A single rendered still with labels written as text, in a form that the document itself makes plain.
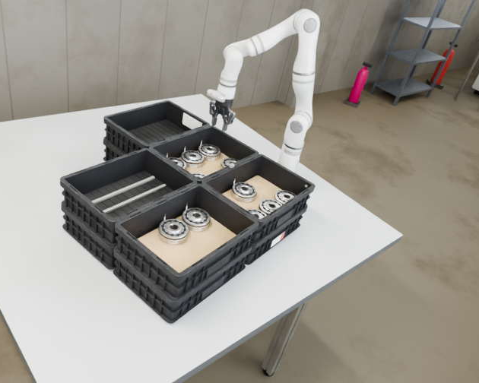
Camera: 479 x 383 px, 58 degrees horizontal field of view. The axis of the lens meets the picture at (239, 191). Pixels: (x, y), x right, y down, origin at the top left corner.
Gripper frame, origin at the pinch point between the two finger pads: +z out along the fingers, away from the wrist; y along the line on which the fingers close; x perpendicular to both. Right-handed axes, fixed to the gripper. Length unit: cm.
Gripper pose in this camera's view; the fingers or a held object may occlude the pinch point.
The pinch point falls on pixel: (219, 125)
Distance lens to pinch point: 191.0
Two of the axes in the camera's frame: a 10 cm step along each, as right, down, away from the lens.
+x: -6.3, 3.3, -7.0
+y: -7.5, -4.9, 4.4
